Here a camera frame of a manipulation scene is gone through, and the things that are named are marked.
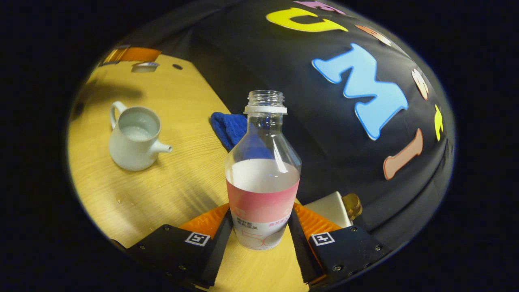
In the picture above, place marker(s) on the white teacup with spout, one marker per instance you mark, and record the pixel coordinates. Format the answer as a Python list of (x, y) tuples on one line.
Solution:
[(129, 150)]

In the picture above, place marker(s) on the white toaster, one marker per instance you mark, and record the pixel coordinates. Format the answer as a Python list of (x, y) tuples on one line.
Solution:
[(330, 211)]

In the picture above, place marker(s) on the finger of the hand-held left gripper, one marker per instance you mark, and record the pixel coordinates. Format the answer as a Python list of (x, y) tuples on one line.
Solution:
[(138, 54)]

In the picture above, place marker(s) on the brown toast slice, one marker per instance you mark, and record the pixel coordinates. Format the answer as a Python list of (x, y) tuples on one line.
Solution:
[(353, 207)]

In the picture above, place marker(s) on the black backdrop cloth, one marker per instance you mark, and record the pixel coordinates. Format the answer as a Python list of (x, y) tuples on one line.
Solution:
[(324, 162)]

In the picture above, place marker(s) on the blue towel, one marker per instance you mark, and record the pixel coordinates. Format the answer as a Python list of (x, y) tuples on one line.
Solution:
[(229, 129)]

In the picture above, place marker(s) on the white teacup lid blue knob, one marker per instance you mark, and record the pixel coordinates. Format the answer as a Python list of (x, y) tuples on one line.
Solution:
[(144, 67)]

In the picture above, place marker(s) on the clear water bottle pink label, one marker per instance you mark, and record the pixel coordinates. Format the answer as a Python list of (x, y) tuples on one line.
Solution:
[(263, 194)]

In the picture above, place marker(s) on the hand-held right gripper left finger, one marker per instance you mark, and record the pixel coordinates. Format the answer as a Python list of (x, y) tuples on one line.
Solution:
[(215, 253)]

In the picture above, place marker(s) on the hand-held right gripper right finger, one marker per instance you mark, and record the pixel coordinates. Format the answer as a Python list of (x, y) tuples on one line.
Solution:
[(300, 251)]

